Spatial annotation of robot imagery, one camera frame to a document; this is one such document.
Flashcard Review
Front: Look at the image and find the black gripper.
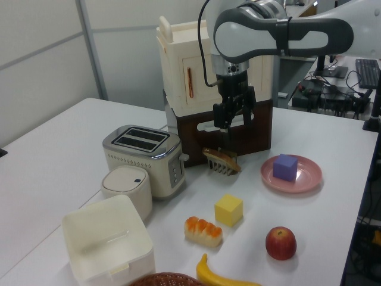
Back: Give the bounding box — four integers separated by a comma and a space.
213, 71, 257, 132

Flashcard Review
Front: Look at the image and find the dark brown wooden box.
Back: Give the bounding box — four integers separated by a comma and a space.
174, 98, 274, 168

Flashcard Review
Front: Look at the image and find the open cream plastic container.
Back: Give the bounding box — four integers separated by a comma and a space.
61, 194, 156, 286

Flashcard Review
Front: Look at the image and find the pink plate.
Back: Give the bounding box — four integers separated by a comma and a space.
261, 154, 324, 195

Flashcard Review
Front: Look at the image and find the black electronics box with cables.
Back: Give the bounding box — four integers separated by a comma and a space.
291, 77, 373, 117

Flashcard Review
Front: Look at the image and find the yellow cube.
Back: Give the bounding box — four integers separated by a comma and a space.
214, 194, 244, 228

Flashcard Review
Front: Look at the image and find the yellow banana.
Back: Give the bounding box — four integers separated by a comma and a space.
195, 253, 263, 286

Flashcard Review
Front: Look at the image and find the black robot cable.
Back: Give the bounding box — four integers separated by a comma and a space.
196, 0, 218, 88

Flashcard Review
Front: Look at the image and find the cream chrome toaster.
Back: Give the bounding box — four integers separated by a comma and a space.
102, 125, 190, 201

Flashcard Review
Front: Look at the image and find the black monitor stand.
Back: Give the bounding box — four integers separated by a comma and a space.
313, 54, 349, 79

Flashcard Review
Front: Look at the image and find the black keyboard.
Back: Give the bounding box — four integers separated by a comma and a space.
355, 58, 381, 89

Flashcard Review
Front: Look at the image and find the brown wicker basket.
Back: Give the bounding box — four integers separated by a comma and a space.
130, 271, 204, 286

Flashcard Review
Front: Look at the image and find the orange glazed bread loaf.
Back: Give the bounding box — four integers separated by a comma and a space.
183, 216, 224, 248

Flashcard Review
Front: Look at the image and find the purple cube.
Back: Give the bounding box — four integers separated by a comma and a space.
273, 153, 299, 183

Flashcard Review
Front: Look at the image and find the cream toy microwave oven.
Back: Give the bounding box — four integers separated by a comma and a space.
156, 15, 275, 116

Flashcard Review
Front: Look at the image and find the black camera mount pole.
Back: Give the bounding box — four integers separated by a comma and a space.
361, 86, 381, 132

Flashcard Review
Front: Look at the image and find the metal toast rack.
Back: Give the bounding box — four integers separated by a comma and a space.
207, 147, 239, 178

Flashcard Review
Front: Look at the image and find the brown toast slice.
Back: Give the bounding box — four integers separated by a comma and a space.
202, 147, 242, 173

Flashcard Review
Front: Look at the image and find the small cream lidded bin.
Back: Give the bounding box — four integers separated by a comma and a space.
100, 166, 154, 223

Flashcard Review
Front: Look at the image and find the red apple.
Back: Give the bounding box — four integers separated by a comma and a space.
265, 226, 298, 261

